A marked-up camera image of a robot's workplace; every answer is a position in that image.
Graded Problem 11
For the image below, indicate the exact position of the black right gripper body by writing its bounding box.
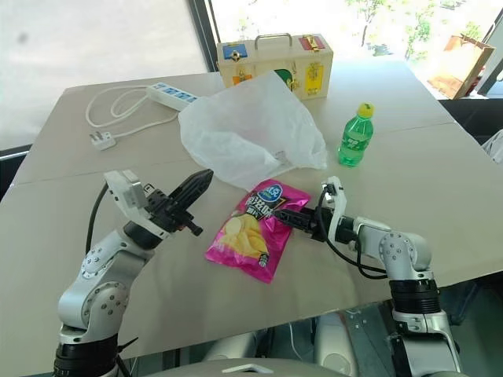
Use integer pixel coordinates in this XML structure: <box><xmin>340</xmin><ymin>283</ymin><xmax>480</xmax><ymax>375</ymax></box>
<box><xmin>292</xmin><ymin>207</ymin><xmax>329</xmax><ymax>242</ymax></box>

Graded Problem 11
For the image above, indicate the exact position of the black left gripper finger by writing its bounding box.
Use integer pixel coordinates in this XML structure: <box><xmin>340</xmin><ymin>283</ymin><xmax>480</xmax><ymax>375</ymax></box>
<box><xmin>174</xmin><ymin>168</ymin><xmax>215</xmax><ymax>197</ymax></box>
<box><xmin>176</xmin><ymin>179</ymin><xmax>214</xmax><ymax>214</ymax></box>

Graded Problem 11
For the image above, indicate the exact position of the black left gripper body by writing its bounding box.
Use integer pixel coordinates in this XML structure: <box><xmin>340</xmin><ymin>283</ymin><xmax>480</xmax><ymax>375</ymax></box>
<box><xmin>143</xmin><ymin>184</ymin><xmax>204</xmax><ymax>237</ymax></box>

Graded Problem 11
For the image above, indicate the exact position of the pink potato chips bag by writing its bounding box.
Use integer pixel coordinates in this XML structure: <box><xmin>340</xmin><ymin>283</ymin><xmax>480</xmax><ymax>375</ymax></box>
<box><xmin>204</xmin><ymin>178</ymin><xmax>312</xmax><ymax>284</ymax></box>

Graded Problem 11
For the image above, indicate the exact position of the translucent white plastic bag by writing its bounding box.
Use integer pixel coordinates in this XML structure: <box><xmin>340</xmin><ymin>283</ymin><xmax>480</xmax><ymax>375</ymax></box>
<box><xmin>178</xmin><ymin>71</ymin><xmax>329</xmax><ymax>191</ymax></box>

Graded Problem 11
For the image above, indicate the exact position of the green plastic soda bottle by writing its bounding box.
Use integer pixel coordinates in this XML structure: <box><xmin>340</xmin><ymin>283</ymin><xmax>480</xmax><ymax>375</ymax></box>
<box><xmin>337</xmin><ymin>101</ymin><xmax>374</xmax><ymax>168</ymax></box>

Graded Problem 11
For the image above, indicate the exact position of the brown paper bag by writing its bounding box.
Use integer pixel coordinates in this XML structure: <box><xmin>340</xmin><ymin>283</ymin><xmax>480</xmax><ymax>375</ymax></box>
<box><xmin>426</xmin><ymin>33</ymin><xmax>497</xmax><ymax>101</ymax></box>

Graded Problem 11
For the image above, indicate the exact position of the white power strip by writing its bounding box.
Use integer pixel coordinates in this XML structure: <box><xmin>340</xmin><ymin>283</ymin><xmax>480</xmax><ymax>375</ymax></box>
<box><xmin>145</xmin><ymin>82</ymin><xmax>200</xmax><ymax>112</ymax></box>

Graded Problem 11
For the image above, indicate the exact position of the grey rounded robot body shell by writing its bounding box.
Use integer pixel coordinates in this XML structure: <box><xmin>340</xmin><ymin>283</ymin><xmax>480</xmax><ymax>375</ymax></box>
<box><xmin>143</xmin><ymin>309</ymin><xmax>361</xmax><ymax>377</ymax></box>

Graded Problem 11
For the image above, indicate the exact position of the light grey fabric object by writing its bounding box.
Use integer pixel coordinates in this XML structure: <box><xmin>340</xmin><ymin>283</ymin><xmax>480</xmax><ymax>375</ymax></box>
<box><xmin>481</xmin><ymin>129</ymin><xmax>503</xmax><ymax>166</ymax></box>

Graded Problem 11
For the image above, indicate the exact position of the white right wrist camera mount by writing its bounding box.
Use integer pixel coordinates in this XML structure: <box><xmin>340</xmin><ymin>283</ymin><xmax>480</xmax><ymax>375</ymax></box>
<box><xmin>320</xmin><ymin>176</ymin><xmax>350</xmax><ymax>243</ymax></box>

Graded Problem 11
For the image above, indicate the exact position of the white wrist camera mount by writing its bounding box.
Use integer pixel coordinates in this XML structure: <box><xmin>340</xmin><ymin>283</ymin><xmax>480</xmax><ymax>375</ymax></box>
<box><xmin>320</xmin><ymin>176</ymin><xmax>350</xmax><ymax>243</ymax></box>
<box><xmin>104</xmin><ymin>169</ymin><xmax>158</xmax><ymax>239</ymax></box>

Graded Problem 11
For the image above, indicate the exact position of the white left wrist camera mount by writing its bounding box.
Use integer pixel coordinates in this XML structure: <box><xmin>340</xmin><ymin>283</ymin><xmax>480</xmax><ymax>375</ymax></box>
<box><xmin>104</xmin><ymin>169</ymin><xmax>158</xmax><ymax>239</ymax></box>

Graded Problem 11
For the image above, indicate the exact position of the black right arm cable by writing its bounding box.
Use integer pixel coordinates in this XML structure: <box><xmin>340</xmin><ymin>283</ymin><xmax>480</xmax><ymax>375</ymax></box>
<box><xmin>316</xmin><ymin>191</ymin><xmax>390</xmax><ymax>280</ymax></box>

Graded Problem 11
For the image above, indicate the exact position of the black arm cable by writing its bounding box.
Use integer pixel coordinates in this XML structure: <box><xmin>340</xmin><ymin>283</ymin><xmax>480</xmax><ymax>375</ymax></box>
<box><xmin>316</xmin><ymin>191</ymin><xmax>390</xmax><ymax>280</ymax></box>
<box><xmin>85</xmin><ymin>182</ymin><xmax>109</xmax><ymax>252</ymax></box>

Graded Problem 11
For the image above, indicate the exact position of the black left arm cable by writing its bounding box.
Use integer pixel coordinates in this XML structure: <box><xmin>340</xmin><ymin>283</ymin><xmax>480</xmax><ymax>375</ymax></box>
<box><xmin>85</xmin><ymin>182</ymin><xmax>109</xmax><ymax>252</ymax></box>

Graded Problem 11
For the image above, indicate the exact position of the white power cord with plug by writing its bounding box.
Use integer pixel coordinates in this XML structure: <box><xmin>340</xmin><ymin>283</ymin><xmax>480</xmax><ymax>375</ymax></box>
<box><xmin>85</xmin><ymin>86</ymin><xmax>180</xmax><ymax>152</ymax></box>

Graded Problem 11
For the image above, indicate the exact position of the thin white cable under table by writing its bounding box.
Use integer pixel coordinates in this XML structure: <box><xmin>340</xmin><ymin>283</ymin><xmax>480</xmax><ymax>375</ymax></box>
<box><xmin>288</xmin><ymin>321</ymin><xmax>302</xmax><ymax>357</ymax></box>

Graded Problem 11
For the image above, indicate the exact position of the wooden lock box with handle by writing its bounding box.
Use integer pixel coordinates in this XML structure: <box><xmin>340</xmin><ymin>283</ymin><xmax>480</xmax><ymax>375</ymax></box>
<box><xmin>216</xmin><ymin>33</ymin><xmax>335</xmax><ymax>100</ymax></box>

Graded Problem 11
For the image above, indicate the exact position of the dark window frame post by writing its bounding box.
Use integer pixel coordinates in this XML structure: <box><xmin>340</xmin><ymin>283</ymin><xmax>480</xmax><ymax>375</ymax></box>
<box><xmin>187</xmin><ymin>0</ymin><xmax>220</xmax><ymax>75</ymax></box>

